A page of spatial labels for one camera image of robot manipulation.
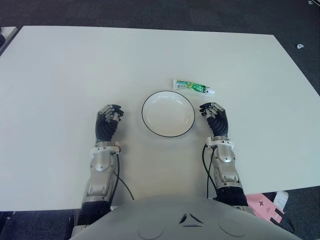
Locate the white plate with black rim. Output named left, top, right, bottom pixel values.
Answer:
left=141, top=90, right=196, bottom=138

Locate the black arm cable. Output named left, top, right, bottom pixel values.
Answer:
left=201, top=143, right=219, bottom=200
left=109, top=149, right=135, bottom=209

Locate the white paper slip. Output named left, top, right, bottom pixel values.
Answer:
left=272, top=190, right=289, bottom=209

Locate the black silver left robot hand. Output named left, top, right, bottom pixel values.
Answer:
left=94, top=103, right=125, bottom=146

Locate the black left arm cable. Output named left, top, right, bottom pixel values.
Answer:
left=109, top=149, right=135, bottom=209

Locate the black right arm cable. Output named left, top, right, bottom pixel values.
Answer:
left=201, top=143, right=219, bottom=200

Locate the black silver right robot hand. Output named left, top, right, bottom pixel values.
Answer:
left=199, top=101, right=230, bottom=141

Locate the pink paper box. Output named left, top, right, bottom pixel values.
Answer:
left=244, top=192, right=286, bottom=224

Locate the green white toothpaste tube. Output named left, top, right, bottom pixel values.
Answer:
left=172, top=79, right=217, bottom=96

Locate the grey robot torso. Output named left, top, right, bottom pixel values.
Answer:
left=69, top=194, right=298, bottom=240

